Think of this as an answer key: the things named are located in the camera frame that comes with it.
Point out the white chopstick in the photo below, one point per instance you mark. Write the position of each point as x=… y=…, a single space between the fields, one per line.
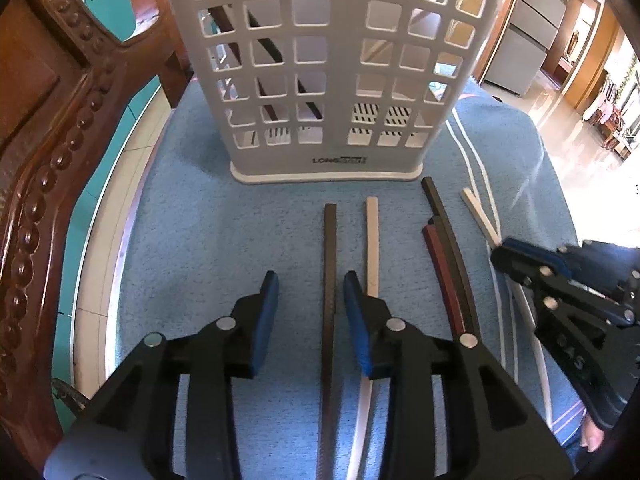
x=482 y=215

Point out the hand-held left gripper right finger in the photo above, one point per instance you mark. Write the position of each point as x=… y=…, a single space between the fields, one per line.
x=357 y=325

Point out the white plastic utensil basket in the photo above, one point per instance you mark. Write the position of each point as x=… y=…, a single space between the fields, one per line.
x=325 y=110

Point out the blue striped cloth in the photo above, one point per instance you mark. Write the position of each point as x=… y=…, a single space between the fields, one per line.
x=225 y=235

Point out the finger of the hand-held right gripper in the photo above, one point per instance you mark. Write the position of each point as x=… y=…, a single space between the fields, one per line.
x=575 y=350
x=532 y=252

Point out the carved wooden chair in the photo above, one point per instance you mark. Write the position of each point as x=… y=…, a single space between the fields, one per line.
x=50 y=110

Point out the wooden furniture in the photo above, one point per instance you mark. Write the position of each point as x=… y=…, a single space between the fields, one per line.
x=617 y=110

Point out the person's right hand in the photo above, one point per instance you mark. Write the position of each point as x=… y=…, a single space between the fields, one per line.
x=594 y=435

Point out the beige chopstick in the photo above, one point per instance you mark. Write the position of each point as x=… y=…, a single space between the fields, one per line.
x=472 y=2
x=372 y=240

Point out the black chopstick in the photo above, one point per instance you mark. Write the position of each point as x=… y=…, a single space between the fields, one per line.
x=436 y=222
x=329 y=260
x=430 y=190
x=270 y=50

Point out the dark red chopstick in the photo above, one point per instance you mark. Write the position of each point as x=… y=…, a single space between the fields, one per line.
x=440 y=270
x=227 y=22

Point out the grey refrigerator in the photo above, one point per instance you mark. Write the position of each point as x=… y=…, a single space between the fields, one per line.
x=530 y=45

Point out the brown wooden door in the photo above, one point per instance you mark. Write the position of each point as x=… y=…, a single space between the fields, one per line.
x=575 y=35

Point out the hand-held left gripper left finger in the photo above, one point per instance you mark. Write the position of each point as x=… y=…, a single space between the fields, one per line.
x=264 y=320

